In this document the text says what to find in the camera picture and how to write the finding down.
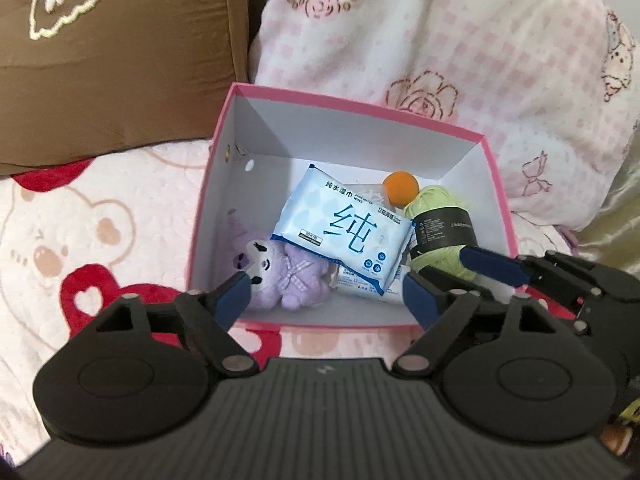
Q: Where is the green yarn ball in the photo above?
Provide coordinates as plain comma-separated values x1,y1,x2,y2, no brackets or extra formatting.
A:
404,185,477,282

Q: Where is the orange makeup sponge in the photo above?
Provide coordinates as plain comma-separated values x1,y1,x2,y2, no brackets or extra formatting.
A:
382,171,420,208

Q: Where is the small blue wipes packet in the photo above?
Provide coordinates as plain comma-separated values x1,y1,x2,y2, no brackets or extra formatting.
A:
330,264,410,304

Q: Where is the purple plush toy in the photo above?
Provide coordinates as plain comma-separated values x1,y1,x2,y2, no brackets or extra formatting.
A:
226,209,331,311

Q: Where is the blue white wet wipes pack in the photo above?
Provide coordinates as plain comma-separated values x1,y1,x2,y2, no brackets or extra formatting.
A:
272,165,413,295

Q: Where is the clear plastic floss pick box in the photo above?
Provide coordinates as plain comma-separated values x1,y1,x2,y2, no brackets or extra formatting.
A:
346,183,387,205

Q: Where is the olive satin curtain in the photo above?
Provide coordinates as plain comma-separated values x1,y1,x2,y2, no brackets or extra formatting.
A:
578,122,640,278

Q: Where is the red bear print blanket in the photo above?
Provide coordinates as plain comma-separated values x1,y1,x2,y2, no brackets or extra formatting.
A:
0,138,576,466

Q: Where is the pink checkered floral pillow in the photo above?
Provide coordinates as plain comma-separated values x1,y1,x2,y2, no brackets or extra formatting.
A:
250,0,639,231

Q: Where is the pink cardboard box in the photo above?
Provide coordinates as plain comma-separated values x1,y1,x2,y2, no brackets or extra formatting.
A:
186,82,528,332

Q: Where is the brown embroidered pillow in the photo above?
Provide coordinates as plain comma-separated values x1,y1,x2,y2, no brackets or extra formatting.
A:
1,0,248,176

